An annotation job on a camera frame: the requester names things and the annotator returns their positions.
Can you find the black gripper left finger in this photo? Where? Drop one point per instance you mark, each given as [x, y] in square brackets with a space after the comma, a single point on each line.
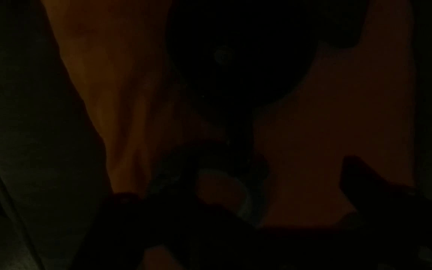
[126, 226]

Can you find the black mug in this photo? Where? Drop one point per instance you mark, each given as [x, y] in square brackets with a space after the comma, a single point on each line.
[240, 55]

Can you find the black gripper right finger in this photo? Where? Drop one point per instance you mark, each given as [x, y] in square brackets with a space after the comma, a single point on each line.
[385, 211]

